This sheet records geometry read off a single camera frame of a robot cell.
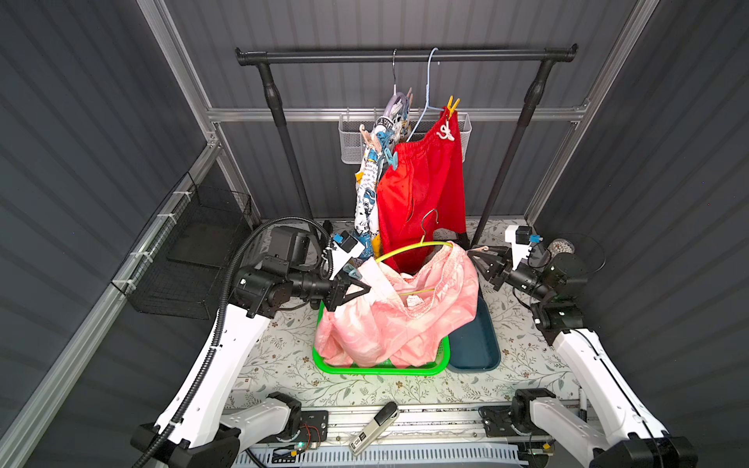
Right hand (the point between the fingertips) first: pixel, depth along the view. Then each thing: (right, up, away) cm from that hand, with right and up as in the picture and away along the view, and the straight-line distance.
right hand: (478, 252), depth 67 cm
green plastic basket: (-30, -32, +11) cm, 45 cm away
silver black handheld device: (-23, -42, +3) cm, 47 cm away
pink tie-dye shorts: (-13, -11, +5) cm, 18 cm away
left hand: (-26, -8, -7) cm, 28 cm away
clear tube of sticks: (+32, +2, +21) cm, 38 cm away
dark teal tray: (+4, -28, +15) cm, 32 cm away
